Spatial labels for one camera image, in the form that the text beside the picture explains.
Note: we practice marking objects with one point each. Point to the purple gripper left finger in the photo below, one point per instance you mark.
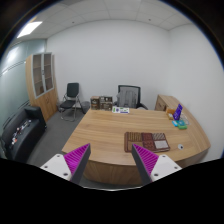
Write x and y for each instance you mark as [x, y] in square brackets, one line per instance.
[70, 166]

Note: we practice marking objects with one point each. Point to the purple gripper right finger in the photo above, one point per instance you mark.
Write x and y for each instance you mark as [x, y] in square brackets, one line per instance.
[151, 166]

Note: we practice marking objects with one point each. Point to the brown patchwork towel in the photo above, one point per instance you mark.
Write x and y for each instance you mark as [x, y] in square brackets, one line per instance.
[155, 142]

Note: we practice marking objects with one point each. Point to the small white round object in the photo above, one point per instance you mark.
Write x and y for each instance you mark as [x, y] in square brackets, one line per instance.
[180, 146]

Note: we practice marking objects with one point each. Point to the green blue small boxes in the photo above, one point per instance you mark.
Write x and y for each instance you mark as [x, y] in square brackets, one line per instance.
[180, 124]

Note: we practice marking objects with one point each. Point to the wooden desk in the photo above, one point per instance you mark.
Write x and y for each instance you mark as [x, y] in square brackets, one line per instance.
[105, 132]

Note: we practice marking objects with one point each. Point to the orange small box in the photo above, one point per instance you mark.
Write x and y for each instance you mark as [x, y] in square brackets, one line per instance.
[170, 110]

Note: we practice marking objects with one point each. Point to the purple standing card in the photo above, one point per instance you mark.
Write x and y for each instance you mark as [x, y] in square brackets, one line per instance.
[177, 112]

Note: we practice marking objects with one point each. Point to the black visitor chair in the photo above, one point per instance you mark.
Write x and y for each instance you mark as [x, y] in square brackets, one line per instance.
[71, 97]

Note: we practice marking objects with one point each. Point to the black leather sofa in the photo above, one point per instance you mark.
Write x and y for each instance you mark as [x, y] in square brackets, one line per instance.
[22, 133]

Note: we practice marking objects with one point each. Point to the white green leaflet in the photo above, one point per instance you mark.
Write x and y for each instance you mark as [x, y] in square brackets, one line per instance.
[120, 110]

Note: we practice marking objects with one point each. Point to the brown cardboard box left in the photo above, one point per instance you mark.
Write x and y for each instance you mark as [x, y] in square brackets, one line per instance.
[95, 102]

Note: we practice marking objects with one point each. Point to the brown cardboard box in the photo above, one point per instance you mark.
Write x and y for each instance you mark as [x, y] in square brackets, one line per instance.
[106, 103]
[95, 102]

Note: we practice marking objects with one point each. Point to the brown cardboard box right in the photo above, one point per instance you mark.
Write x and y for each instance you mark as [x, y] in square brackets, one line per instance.
[106, 103]

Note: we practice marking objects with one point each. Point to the black mesh office chair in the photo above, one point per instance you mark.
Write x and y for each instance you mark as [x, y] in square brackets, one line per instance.
[129, 96]

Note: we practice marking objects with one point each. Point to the wooden glass-door cabinet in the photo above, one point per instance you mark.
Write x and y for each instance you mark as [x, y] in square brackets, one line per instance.
[40, 83]

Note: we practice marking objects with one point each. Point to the ceiling light panel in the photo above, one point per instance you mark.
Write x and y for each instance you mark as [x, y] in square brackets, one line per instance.
[29, 28]

